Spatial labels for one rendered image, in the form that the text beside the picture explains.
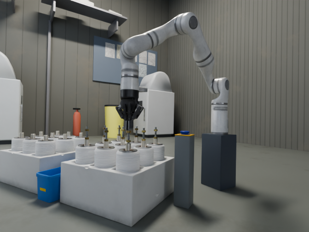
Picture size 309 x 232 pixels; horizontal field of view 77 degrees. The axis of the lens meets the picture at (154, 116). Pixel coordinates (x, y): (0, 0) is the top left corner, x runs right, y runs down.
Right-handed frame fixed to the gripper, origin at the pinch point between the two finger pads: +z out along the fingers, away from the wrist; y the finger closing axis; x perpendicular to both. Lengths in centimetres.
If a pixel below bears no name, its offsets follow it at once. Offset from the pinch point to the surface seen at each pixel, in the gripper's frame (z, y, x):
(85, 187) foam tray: 25.5, -15.2, -8.0
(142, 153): 12.6, 2.2, 7.6
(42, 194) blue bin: 32, -40, -11
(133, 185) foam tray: 20.9, 7.7, -7.4
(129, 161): 13.8, 3.2, -3.6
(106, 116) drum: -5, -204, 209
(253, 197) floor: 36, 44, 45
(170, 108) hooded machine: -23, -117, 304
